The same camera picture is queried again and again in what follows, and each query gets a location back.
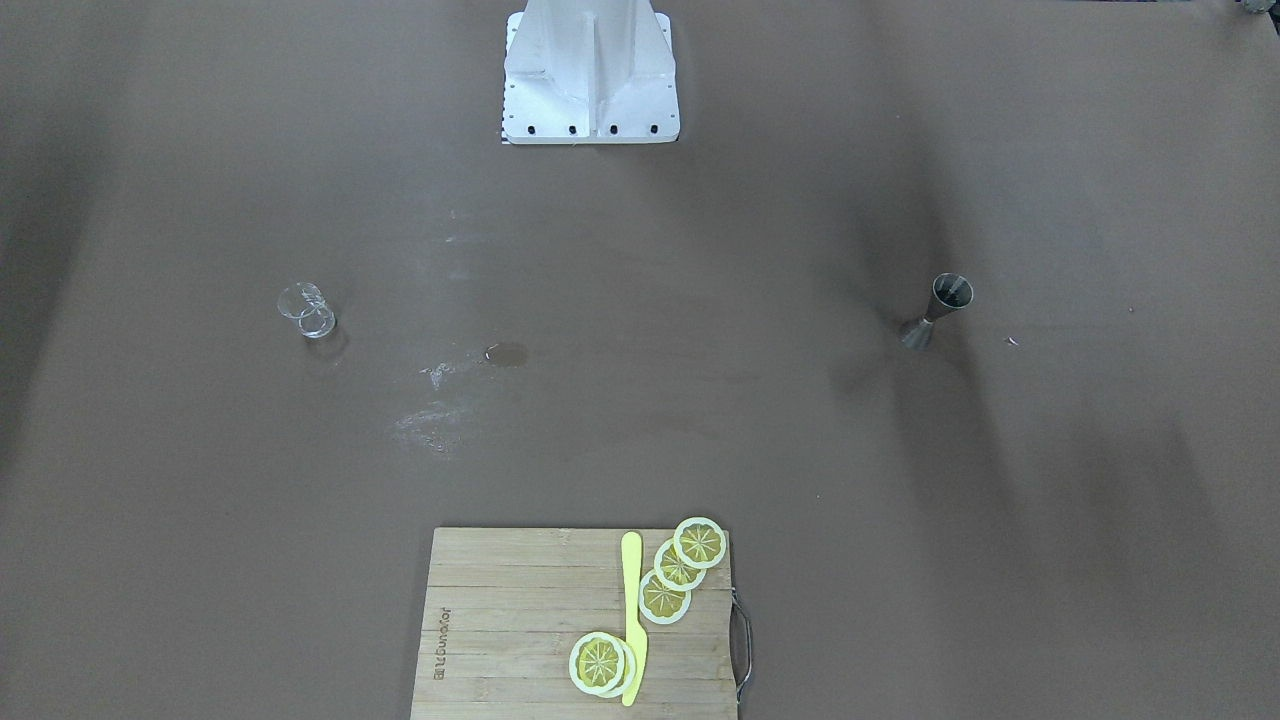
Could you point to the steel double jigger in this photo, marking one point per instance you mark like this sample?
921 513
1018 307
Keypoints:
949 292

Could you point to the clear glass measuring cup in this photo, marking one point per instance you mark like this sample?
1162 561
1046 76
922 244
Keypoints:
304 304

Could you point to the yellow plastic knife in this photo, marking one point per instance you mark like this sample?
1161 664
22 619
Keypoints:
632 556

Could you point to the lemon slice front pair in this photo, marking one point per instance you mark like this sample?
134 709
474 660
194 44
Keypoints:
595 662

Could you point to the lemon slice under pair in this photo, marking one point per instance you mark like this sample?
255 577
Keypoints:
628 673

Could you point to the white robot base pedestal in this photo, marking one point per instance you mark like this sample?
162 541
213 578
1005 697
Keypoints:
579 72

